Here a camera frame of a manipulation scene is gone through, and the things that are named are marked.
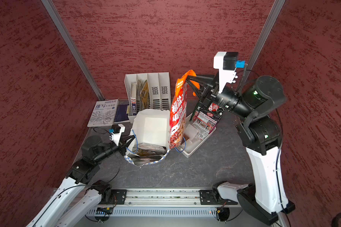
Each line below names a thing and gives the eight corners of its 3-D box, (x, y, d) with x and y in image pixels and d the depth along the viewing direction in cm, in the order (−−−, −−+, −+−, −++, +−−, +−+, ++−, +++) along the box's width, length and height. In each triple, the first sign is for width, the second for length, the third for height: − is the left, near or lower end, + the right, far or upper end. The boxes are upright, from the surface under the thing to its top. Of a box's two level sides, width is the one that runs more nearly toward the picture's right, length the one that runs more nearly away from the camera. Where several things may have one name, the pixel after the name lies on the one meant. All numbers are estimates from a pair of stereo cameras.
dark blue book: (115, 122, 109) (114, 120, 107) (117, 107, 119) (116, 105, 117) (128, 120, 110) (127, 118, 108) (128, 105, 120) (128, 103, 118)
